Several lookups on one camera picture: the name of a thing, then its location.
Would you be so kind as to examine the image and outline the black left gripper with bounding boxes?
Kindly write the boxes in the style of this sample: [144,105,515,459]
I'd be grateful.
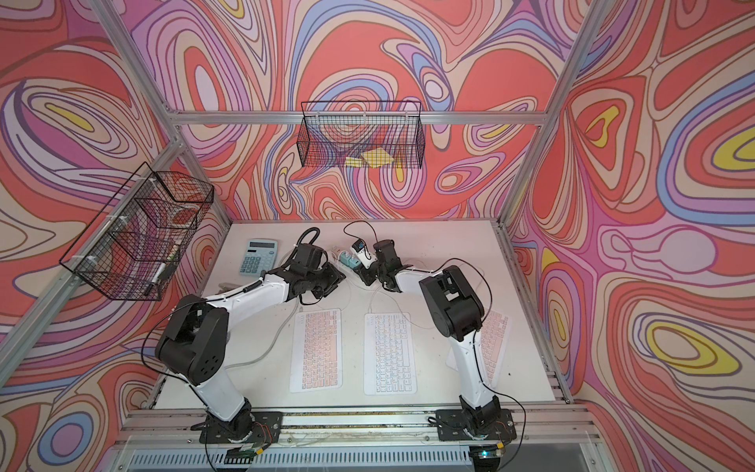
[305,262,349,300]

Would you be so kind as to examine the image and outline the teal charger adapter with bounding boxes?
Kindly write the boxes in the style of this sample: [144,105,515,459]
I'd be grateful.
[337,250,362,269]

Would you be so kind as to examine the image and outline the pink keyboard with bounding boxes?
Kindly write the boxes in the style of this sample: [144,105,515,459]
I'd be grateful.
[289,309,343,393]
[479,311,512,387]

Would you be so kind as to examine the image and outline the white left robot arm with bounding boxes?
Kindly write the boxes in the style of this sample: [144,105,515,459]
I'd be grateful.
[155,243,346,443]

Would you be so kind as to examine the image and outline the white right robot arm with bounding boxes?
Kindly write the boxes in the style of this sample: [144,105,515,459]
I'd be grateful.
[352,239,501,439]

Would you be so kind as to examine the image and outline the middle white keyboard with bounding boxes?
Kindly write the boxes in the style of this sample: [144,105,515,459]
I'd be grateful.
[363,313,418,395]

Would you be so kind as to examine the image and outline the light blue calculator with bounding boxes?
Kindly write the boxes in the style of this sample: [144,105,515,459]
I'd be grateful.
[239,239,278,277]

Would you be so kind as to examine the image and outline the yellow sticky notes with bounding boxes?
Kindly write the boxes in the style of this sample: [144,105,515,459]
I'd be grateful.
[343,147,394,168]

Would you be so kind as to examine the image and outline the marker in left basket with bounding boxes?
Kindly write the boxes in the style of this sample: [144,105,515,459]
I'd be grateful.
[144,262,167,296]

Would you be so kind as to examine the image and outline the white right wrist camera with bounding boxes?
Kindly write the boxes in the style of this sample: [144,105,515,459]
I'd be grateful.
[352,238,376,269]

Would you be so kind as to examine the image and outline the back wall wire basket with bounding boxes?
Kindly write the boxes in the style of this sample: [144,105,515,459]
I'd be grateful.
[296,100,426,169]

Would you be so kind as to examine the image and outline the wall wire basket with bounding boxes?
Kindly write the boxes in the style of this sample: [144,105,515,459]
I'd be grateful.
[59,163,214,301]
[296,100,426,169]

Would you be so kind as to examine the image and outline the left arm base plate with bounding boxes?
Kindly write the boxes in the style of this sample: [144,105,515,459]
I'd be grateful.
[192,410,283,446]

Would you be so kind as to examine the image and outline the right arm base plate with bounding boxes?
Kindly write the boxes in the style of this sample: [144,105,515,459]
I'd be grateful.
[429,409,518,444]

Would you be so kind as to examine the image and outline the left wall wire basket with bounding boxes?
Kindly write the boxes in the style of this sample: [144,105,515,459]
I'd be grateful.
[59,163,214,301]

